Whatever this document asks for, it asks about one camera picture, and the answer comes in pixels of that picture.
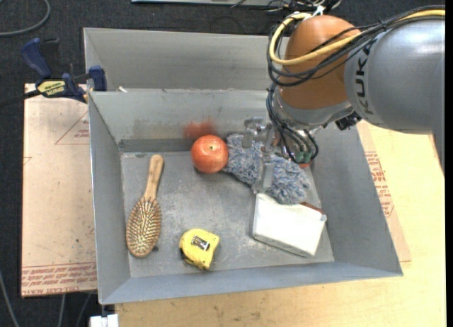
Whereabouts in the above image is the blue shaggy cloth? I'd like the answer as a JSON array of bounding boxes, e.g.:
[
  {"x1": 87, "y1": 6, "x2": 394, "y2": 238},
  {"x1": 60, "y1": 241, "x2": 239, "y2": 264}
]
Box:
[{"x1": 224, "y1": 133, "x2": 313, "y2": 206}]

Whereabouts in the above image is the brown cardboard board, red print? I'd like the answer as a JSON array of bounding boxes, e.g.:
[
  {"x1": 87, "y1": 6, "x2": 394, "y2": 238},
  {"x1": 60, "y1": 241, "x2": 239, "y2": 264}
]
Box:
[{"x1": 21, "y1": 83, "x2": 413, "y2": 298}]

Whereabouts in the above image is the red-orange apple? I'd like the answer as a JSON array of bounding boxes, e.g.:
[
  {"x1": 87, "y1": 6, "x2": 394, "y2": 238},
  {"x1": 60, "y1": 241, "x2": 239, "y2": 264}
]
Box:
[{"x1": 190, "y1": 134, "x2": 230, "y2": 175}]

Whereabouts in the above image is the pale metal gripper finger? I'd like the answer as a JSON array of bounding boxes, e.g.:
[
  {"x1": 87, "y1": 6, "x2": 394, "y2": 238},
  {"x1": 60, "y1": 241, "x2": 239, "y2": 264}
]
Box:
[
  {"x1": 260, "y1": 155, "x2": 276, "y2": 193},
  {"x1": 243, "y1": 117, "x2": 265, "y2": 149}
]

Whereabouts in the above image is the white flat box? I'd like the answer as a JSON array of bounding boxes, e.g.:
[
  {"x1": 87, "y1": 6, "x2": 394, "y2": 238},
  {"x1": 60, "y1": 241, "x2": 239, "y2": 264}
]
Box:
[{"x1": 251, "y1": 193, "x2": 328, "y2": 258}]

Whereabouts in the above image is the grey metal bin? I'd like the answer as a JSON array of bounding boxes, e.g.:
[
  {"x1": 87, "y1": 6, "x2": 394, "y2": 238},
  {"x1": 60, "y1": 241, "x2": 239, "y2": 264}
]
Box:
[{"x1": 83, "y1": 27, "x2": 404, "y2": 306}]

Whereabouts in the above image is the wooden hairbrush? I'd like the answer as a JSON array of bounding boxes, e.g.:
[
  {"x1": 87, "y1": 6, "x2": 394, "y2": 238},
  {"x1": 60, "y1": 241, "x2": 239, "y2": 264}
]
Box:
[{"x1": 125, "y1": 154, "x2": 166, "y2": 259}]

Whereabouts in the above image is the yellow tape measure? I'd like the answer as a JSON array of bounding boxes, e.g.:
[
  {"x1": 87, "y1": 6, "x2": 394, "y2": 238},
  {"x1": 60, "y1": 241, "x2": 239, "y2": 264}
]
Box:
[{"x1": 178, "y1": 227, "x2": 222, "y2": 272}]

